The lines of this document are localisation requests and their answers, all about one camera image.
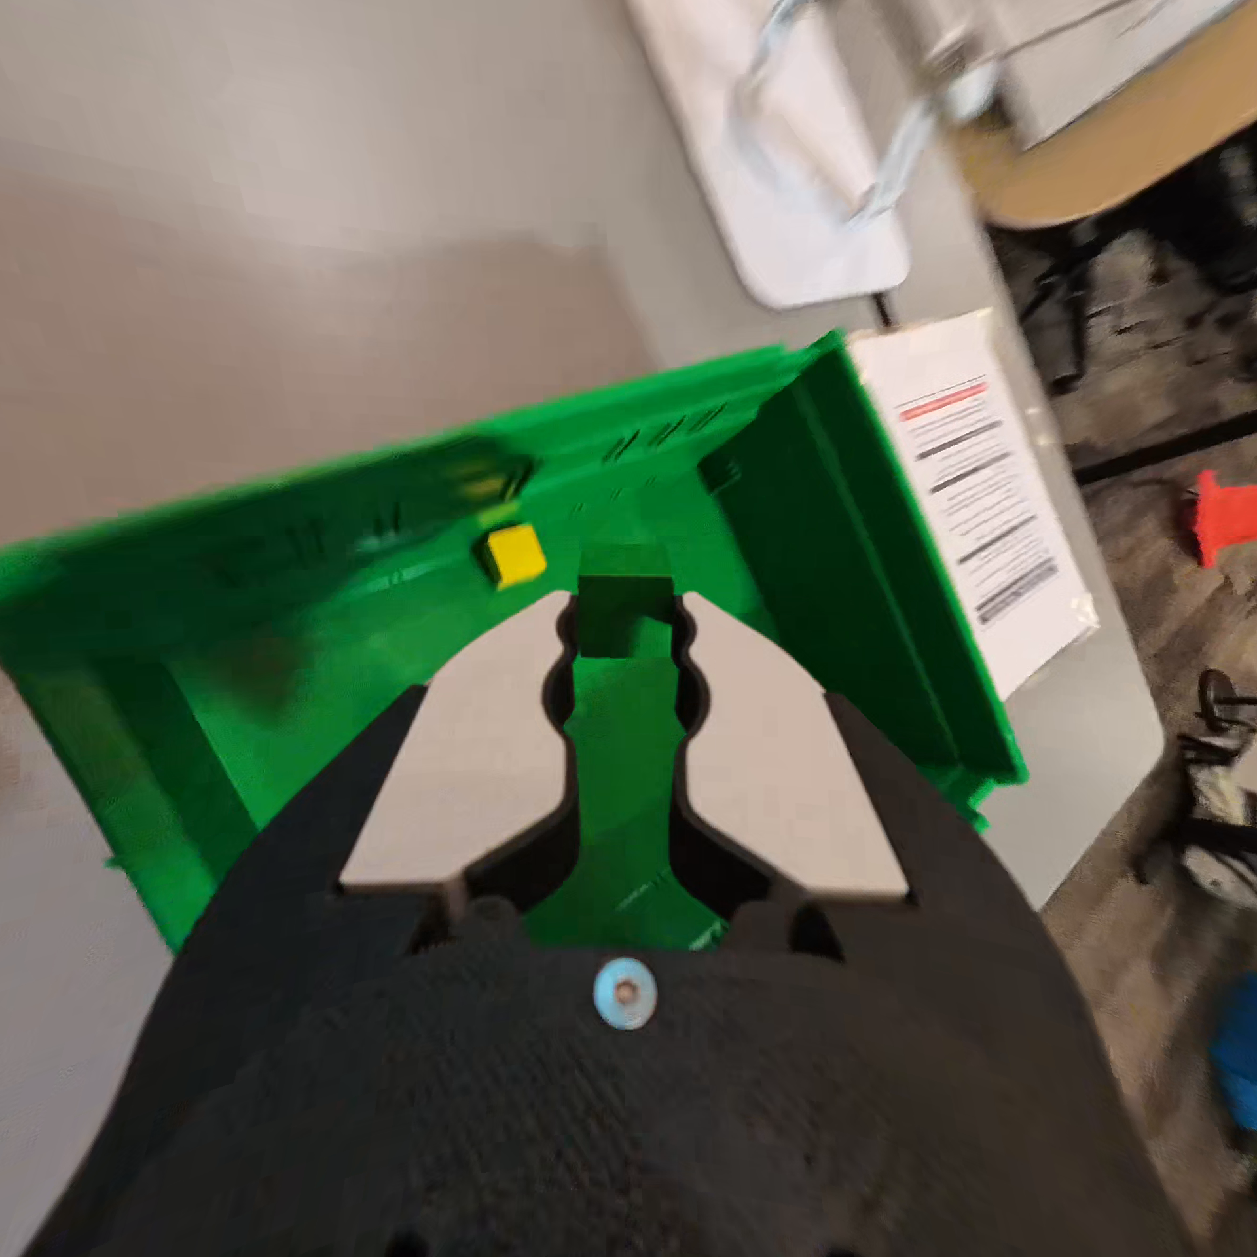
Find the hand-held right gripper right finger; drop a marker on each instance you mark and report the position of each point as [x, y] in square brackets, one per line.
[786, 775]

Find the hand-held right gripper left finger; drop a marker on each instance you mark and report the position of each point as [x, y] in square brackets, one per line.
[461, 766]

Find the small yellow cube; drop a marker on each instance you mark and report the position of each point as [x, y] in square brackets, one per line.
[513, 555]

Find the small green cube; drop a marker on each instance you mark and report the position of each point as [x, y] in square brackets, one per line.
[624, 614]

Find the green plastic bin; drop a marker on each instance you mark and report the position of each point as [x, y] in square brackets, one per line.
[295, 590]

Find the grey desk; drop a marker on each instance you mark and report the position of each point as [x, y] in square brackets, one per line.
[295, 197]

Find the printed paper sheet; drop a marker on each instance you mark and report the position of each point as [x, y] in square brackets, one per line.
[983, 491]

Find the black office chair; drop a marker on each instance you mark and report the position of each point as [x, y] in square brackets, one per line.
[1213, 806]

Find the orange traffic cone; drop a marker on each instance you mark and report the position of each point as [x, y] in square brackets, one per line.
[1227, 516]

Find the blue object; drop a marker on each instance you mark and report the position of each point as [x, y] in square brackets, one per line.
[1238, 1050]

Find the illustrated instruction sheet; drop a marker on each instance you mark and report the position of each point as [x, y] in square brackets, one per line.
[1110, 68]

